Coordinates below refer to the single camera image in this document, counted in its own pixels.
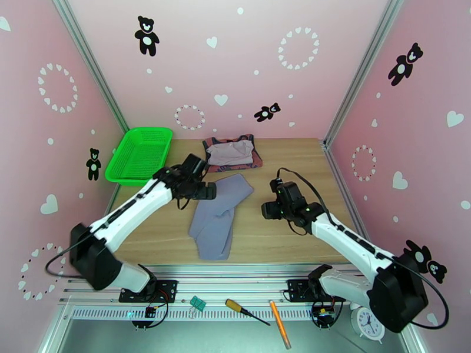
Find red tank top navy trim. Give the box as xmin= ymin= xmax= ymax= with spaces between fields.
xmin=202 ymin=134 xmax=264 ymax=174

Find pale pink garment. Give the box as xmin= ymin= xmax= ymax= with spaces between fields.
xmin=205 ymin=139 xmax=255 ymax=167

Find green binder clip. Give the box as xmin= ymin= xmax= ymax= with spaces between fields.
xmin=188 ymin=295 xmax=207 ymax=319

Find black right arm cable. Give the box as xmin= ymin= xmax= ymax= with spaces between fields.
xmin=276 ymin=167 xmax=450 ymax=329

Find lavender grey garment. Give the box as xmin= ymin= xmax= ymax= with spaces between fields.
xmin=188 ymin=173 xmax=255 ymax=262

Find orange pen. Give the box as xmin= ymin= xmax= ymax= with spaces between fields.
xmin=269 ymin=299 xmax=292 ymax=350

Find aluminium frame post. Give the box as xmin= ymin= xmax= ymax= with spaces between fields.
xmin=49 ymin=0 xmax=131 ymax=134
xmin=323 ymin=0 xmax=407 ymax=148

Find green plastic basket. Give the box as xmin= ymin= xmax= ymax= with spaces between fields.
xmin=104 ymin=126 xmax=174 ymax=187

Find white alarm clock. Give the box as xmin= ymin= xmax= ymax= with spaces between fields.
xmin=349 ymin=303 xmax=386 ymax=345

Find yellow handled screwdriver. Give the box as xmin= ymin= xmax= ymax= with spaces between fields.
xmin=225 ymin=298 xmax=271 ymax=327

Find aluminium rail base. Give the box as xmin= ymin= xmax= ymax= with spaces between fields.
xmin=58 ymin=262 xmax=380 ymax=309

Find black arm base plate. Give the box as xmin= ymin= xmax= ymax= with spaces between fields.
xmin=118 ymin=279 xmax=178 ymax=304
xmin=287 ymin=278 xmax=320 ymax=304

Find black bear wall sticker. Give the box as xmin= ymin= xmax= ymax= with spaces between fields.
xmin=387 ymin=42 xmax=424 ymax=87
xmin=253 ymin=102 xmax=281 ymax=124
xmin=134 ymin=15 xmax=161 ymax=57
xmin=85 ymin=148 xmax=102 ymax=181
xmin=403 ymin=239 xmax=432 ymax=271
xmin=426 ymin=259 xmax=448 ymax=285

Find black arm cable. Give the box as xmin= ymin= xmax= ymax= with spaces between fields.
xmin=45 ymin=236 xmax=97 ymax=280
xmin=276 ymin=167 xmax=450 ymax=329

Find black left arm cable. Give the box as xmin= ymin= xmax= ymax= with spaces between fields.
xmin=45 ymin=236 xmax=97 ymax=280

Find perforated metal tray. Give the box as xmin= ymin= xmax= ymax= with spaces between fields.
xmin=37 ymin=305 xmax=420 ymax=353

